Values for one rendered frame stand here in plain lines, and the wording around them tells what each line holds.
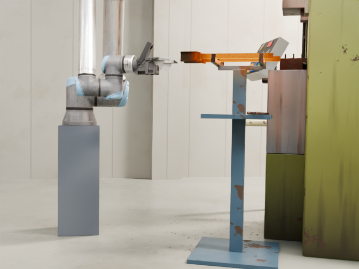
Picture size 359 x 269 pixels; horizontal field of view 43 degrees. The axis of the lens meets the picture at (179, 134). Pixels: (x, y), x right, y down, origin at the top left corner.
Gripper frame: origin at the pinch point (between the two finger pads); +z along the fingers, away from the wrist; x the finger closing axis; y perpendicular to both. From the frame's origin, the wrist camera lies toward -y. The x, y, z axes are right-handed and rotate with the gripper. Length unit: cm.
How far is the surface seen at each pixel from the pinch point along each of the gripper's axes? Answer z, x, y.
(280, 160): 51, -32, 51
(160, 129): -72, -225, 43
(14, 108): -208, -179, 24
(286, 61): 53, -35, -2
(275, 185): 49, -32, 64
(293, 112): 57, -32, 25
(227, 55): 27.8, 13.4, 0.2
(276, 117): 48, -32, 28
